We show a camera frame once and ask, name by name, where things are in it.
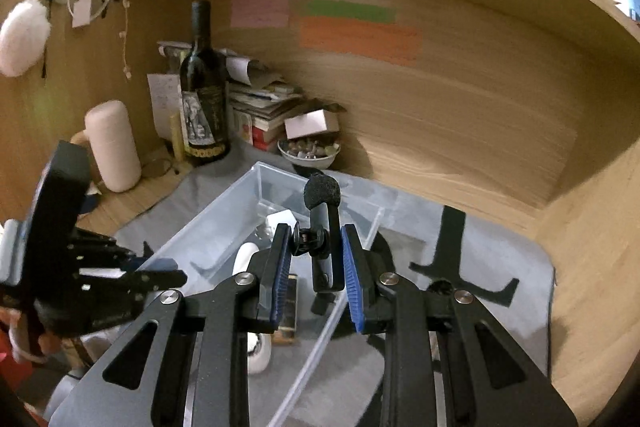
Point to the small white open carton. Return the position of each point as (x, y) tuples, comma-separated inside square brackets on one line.
[(310, 124)]

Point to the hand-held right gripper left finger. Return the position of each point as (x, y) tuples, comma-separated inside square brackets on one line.
[(281, 279)]

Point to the white bowl of stones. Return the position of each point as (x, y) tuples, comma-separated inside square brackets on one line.
[(307, 154)]

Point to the brown black rectangular case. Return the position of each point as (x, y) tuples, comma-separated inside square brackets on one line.
[(289, 302)]

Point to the clear plastic storage box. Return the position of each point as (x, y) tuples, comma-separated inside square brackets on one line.
[(215, 217)]

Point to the black foam-tip microphone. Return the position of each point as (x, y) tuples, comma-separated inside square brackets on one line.
[(325, 217)]

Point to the white hanging tag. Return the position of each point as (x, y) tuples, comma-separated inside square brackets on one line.
[(86, 9)]

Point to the yellow card strip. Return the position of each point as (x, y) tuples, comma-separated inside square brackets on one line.
[(178, 139)]

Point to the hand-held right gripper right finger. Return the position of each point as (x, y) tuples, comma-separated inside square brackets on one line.
[(352, 279)]

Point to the green sticky note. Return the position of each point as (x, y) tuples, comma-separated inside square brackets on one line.
[(350, 11)]

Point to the grey black printed mat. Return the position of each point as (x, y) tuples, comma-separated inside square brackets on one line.
[(490, 267)]

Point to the pink sticky note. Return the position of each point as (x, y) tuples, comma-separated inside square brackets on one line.
[(260, 6)]

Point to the white fluffy pompom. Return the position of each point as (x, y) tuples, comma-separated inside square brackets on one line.
[(22, 39)]

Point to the dark wine bottle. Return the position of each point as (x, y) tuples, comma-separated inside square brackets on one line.
[(205, 107)]

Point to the stack of books and papers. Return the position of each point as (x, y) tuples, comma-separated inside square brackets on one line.
[(260, 107)]

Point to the white handheld beauty device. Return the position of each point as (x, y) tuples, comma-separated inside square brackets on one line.
[(261, 352)]

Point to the white plug adapter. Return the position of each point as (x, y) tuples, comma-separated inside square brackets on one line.
[(280, 219)]

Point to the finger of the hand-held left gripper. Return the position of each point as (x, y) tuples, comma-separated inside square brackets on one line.
[(150, 279), (107, 252)]

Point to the white paper note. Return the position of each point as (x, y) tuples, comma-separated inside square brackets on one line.
[(164, 102)]

